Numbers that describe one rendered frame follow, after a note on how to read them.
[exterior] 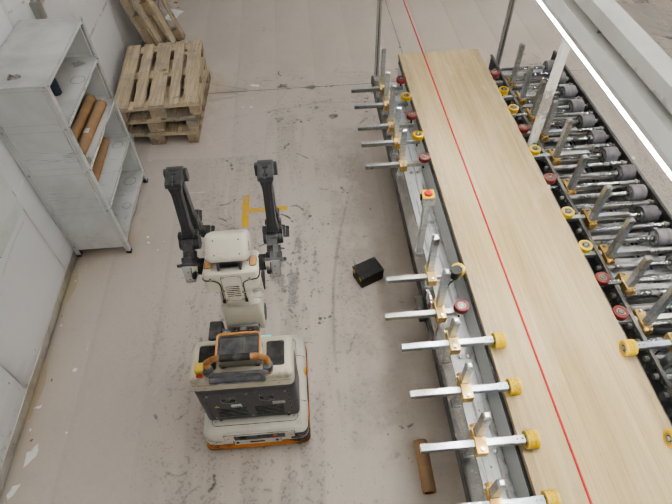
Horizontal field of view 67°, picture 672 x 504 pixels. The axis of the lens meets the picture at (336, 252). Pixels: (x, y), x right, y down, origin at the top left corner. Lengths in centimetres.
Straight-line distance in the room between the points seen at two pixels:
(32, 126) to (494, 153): 306
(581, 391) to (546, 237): 98
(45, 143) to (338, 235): 223
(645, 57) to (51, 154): 342
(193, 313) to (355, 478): 168
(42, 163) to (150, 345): 145
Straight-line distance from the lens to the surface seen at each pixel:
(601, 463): 266
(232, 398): 297
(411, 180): 389
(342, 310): 385
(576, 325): 297
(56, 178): 411
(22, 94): 373
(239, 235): 251
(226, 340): 274
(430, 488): 328
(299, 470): 337
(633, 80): 179
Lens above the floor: 321
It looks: 50 degrees down
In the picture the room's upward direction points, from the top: 2 degrees counter-clockwise
